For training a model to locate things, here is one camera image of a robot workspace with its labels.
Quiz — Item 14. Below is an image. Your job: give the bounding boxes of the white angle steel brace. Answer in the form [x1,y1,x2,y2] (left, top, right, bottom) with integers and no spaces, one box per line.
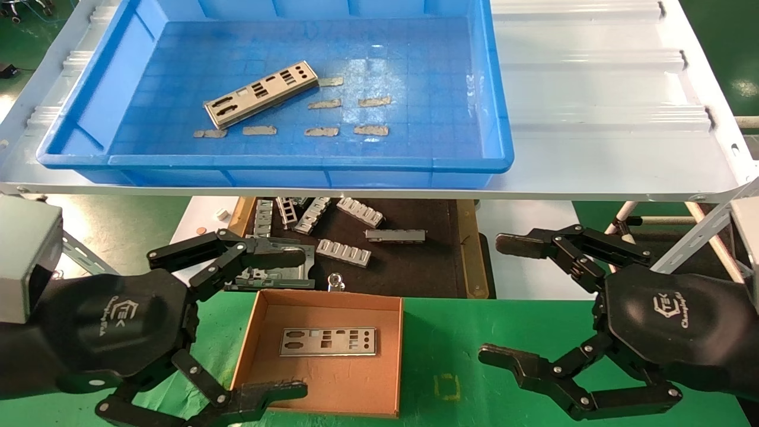
[649,178,759,275]

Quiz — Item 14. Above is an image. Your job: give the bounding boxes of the white metal shelf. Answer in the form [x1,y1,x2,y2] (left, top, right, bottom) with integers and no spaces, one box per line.
[0,0,759,202]

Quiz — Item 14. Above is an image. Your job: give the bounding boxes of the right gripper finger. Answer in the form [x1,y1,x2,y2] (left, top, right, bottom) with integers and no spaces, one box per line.
[495,224,652,292]
[478,332,684,422]

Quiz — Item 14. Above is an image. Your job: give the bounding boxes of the black chair casters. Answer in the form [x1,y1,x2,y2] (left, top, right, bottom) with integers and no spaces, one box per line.
[0,0,57,24]

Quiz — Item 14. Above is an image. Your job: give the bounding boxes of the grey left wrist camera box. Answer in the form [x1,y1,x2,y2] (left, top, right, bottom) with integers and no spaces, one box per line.
[0,196,65,324]

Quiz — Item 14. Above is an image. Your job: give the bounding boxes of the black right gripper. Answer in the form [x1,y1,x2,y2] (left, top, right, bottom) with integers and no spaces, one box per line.
[595,265,759,405]

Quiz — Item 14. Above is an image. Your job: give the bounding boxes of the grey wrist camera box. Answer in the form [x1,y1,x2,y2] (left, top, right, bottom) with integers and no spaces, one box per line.
[0,196,65,324]
[729,196,759,291]

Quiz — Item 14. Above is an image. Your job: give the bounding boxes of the dark tray with wooden frame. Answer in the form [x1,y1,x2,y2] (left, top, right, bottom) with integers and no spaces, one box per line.
[228,197,490,300]

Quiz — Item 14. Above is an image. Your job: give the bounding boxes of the brown cardboard box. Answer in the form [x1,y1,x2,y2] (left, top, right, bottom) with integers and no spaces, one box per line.
[229,289,405,418]

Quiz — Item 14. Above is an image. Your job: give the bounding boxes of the perforated steel brace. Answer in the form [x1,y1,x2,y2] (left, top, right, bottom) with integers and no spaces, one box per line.
[62,231,119,276]

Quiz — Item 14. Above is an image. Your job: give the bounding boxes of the grey slotted metal bracket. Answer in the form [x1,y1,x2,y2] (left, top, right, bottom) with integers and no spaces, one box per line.
[364,229,428,243]
[336,197,386,228]
[295,197,333,235]
[276,197,299,230]
[315,239,372,267]
[254,200,275,238]

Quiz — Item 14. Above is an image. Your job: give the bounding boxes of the green table cloth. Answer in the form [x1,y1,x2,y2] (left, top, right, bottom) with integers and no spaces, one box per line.
[0,291,754,427]

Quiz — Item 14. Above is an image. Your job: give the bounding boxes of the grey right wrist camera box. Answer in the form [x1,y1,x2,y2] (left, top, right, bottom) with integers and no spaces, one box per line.
[729,196,759,291]

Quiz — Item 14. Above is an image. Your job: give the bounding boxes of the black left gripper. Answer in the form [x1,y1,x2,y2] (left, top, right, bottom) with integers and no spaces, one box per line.
[36,228,309,427]

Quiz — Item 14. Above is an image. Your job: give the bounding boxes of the blue plastic tray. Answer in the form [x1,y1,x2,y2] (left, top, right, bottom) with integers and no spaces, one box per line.
[36,0,515,189]

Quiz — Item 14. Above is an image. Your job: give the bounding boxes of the large grey metal plate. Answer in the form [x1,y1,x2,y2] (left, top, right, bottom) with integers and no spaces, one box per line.
[224,236,316,291]

